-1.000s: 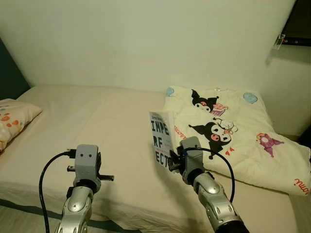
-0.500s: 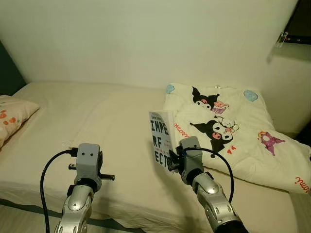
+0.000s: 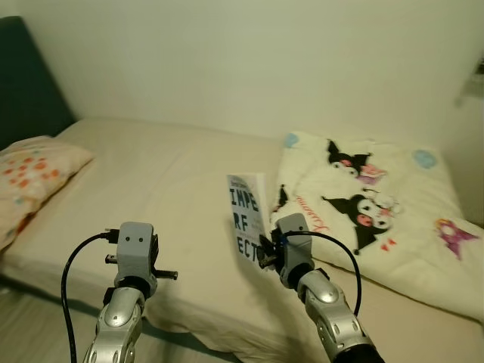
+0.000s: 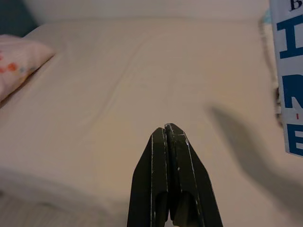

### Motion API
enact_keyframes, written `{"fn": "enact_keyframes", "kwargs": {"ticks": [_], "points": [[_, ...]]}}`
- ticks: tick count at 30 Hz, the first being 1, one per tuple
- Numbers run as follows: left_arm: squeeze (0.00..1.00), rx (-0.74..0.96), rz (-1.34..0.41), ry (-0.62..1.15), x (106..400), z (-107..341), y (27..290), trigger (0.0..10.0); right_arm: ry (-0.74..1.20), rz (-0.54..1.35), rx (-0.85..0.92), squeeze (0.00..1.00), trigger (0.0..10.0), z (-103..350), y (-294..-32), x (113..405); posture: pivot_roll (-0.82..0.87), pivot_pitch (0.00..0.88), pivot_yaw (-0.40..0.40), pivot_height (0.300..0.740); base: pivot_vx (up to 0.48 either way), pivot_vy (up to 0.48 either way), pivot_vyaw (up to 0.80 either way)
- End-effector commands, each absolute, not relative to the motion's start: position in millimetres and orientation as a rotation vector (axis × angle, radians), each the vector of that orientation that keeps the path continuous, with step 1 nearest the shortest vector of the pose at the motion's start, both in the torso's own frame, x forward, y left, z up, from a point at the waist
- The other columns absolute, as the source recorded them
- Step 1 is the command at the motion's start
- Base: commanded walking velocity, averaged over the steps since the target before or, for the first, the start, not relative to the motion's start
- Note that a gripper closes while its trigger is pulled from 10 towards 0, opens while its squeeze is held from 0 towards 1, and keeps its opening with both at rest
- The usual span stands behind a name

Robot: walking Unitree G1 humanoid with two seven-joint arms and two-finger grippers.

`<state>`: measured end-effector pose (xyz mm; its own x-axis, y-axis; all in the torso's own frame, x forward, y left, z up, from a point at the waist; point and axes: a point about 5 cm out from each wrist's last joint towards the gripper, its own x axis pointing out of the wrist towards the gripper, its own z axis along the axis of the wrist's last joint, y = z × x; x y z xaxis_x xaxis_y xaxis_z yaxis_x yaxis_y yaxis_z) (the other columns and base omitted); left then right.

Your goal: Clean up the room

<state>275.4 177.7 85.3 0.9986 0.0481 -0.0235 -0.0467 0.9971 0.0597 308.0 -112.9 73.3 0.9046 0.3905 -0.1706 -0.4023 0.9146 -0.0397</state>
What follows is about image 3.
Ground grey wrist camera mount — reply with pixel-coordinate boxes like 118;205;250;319
116;221;159;281
273;213;315;289

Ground teal fabric headboard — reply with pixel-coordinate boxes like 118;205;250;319
0;16;77;153

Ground pink dotted pillow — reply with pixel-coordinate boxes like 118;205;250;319
0;135;95;251

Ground cream cartoon print quilt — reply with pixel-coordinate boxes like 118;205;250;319
271;130;484;323

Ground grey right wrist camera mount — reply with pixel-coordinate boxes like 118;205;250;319
273;213;315;289

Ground mattress with beige sheet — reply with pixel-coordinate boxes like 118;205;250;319
0;116;484;363

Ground white book blue letters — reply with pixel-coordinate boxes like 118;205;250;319
226;172;272;266

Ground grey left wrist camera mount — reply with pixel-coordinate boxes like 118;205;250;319
116;221;159;281

